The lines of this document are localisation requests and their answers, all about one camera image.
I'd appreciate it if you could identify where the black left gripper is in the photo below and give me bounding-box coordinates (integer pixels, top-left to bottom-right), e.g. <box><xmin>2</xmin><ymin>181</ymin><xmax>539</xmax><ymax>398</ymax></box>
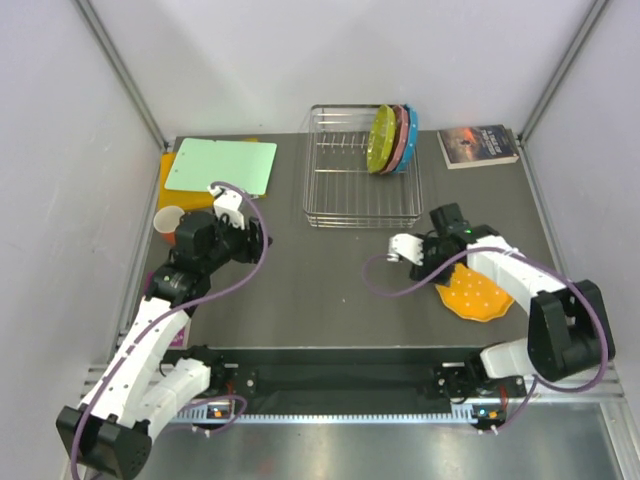
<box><xmin>201</xmin><ymin>210</ymin><xmax>272</xmax><ymax>273</ymax></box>

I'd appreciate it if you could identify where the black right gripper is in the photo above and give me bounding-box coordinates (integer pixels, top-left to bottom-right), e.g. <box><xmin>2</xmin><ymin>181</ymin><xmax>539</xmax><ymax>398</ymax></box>
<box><xmin>409</xmin><ymin>235</ymin><xmax>457</xmax><ymax>287</ymax></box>

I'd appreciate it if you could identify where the orange polka dot plate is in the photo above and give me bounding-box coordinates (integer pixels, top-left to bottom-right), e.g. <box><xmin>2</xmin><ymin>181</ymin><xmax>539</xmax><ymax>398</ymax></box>
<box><xmin>435</xmin><ymin>263</ymin><xmax>514</xmax><ymax>323</ymax></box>

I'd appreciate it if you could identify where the metal wire dish rack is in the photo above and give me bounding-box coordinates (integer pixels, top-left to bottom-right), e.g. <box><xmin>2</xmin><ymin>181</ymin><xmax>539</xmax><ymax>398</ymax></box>
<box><xmin>303</xmin><ymin>104</ymin><xmax>423</xmax><ymax>229</ymax></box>

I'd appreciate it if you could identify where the blue polka dot plate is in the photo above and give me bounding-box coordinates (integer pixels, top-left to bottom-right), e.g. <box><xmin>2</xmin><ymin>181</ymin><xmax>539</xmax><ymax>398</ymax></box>
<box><xmin>392</xmin><ymin>104</ymin><xmax>419</xmax><ymax>173</ymax></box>

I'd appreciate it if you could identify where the green polka dot plate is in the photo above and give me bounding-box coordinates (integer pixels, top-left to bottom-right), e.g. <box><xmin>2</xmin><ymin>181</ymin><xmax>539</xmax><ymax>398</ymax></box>
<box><xmin>366</xmin><ymin>104</ymin><xmax>396</xmax><ymax>174</ymax></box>

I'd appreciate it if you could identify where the pink polka dot plate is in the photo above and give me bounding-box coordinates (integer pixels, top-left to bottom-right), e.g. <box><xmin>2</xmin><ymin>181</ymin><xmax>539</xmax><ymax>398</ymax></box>
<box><xmin>381</xmin><ymin>105</ymin><xmax>409</xmax><ymax>174</ymax></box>

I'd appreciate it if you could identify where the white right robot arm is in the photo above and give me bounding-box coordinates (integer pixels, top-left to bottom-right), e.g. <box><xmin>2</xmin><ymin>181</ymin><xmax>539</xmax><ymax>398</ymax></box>
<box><xmin>389</xmin><ymin>203</ymin><xmax>616</xmax><ymax>396</ymax></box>

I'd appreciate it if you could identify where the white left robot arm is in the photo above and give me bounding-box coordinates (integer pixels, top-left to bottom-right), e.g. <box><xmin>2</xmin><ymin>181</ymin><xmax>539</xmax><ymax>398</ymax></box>
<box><xmin>55</xmin><ymin>207</ymin><xmax>272</xmax><ymax>479</ymax></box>

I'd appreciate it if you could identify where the yellow cutting board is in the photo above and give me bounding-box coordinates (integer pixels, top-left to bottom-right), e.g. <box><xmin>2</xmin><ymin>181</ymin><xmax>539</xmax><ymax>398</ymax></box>
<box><xmin>157</xmin><ymin>137</ymin><xmax>261</xmax><ymax>211</ymax></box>

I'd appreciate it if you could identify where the orange mug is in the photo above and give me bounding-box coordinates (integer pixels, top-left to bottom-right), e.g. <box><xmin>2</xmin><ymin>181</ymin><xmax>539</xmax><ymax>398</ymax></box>
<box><xmin>152</xmin><ymin>205</ymin><xmax>185</xmax><ymax>246</ymax></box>

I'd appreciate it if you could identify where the mint green cutting board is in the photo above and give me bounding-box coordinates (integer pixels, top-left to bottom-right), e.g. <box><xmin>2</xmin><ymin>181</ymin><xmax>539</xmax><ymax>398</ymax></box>
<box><xmin>164</xmin><ymin>138</ymin><xmax>277</xmax><ymax>196</ymax></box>

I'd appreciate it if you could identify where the dark cover book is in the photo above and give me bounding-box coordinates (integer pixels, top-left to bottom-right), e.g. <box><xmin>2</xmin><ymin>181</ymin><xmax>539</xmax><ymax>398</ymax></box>
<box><xmin>437</xmin><ymin>124</ymin><xmax>519</xmax><ymax>170</ymax></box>

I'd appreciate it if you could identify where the purple treehouse book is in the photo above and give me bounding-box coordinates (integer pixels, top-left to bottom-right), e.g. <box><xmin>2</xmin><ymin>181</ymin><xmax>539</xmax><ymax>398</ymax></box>
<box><xmin>142</xmin><ymin>272</ymin><xmax>191</xmax><ymax>350</ymax></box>

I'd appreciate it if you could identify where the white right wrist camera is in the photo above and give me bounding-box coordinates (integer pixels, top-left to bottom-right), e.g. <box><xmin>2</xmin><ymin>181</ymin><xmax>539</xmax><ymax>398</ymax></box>
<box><xmin>387</xmin><ymin>233</ymin><xmax>424</xmax><ymax>266</ymax></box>

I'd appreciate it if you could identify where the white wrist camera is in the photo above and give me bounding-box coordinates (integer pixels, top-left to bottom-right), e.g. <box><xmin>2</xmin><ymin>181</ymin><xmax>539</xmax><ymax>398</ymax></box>
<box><xmin>208</xmin><ymin>184</ymin><xmax>246</xmax><ymax>230</ymax></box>
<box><xmin>387</xmin><ymin>233</ymin><xmax>424</xmax><ymax>266</ymax></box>

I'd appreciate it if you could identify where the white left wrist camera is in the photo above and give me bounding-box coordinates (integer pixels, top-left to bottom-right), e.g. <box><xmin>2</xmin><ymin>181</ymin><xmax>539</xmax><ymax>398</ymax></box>
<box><xmin>208</xmin><ymin>184</ymin><xmax>246</xmax><ymax>230</ymax></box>

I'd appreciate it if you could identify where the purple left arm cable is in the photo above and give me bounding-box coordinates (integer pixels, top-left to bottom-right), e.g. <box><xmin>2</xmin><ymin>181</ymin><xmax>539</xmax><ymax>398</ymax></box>
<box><xmin>69</xmin><ymin>180</ymin><xmax>269</xmax><ymax>480</ymax></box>

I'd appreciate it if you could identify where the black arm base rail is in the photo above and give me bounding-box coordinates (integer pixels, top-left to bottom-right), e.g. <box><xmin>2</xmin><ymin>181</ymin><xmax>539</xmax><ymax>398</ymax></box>
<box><xmin>162</xmin><ymin>346</ymin><xmax>525</xmax><ymax>399</ymax></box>

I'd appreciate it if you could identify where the perforated cable duct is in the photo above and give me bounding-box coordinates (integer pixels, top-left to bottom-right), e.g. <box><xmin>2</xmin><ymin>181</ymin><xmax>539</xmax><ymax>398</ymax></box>
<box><xmin>170</xmin><ymin>402</ymin><xmax>507</xmax><ymax>429</ymax></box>

